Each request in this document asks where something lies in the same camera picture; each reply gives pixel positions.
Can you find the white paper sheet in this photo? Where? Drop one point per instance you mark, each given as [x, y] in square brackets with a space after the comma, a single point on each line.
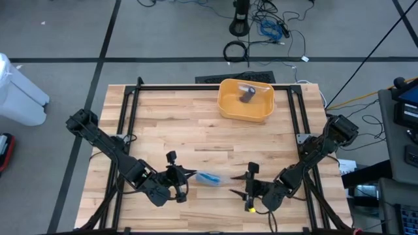
[347, 164]

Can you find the small white adapter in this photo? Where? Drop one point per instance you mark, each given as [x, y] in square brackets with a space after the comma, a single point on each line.
[304, 58]

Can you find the yellow plastic bin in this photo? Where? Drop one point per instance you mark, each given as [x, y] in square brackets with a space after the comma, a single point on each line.
[235, 111]

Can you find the black round knob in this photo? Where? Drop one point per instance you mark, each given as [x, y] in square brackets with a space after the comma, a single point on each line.
[400, 82]

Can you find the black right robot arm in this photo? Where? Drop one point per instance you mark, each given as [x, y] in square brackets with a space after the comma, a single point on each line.
[313, 153]

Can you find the black flat panel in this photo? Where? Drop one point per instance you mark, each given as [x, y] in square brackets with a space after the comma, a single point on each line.
[365, 174]

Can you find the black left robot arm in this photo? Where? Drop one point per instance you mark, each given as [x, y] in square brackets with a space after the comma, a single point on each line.
[107, 147]

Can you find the black stand base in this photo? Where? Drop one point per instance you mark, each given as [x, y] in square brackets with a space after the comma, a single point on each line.
[239, 26]

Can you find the black power strip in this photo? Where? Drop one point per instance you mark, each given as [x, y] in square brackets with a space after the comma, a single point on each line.
[283, 29]

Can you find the white waste bin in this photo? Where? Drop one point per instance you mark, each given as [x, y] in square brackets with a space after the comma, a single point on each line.
[19, 98]

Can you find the red black case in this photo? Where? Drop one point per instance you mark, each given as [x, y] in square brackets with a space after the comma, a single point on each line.
[9, 153]

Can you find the dark grey equipment box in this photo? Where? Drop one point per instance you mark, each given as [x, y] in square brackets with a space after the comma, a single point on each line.
[388, 202]

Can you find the black aluminium table frame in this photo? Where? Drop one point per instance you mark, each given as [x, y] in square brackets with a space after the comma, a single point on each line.
[212, 87]

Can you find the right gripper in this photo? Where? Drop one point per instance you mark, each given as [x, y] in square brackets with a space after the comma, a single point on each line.
[256, 191]

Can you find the black monitor device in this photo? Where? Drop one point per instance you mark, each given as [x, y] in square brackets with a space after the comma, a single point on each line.
[408, 111]

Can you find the black controller box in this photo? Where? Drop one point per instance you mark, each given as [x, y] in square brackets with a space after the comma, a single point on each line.
[411, 156]

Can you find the bright blue elastic bandage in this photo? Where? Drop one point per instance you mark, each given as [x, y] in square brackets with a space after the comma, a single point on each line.
[209, 178]

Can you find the grey equipment cart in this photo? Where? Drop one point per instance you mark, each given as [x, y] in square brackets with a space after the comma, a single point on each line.
[392, 147]

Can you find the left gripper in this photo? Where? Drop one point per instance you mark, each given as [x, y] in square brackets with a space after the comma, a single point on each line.
[176, 176]

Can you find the black keyboard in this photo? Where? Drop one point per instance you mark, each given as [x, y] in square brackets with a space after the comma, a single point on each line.
[209, 78]

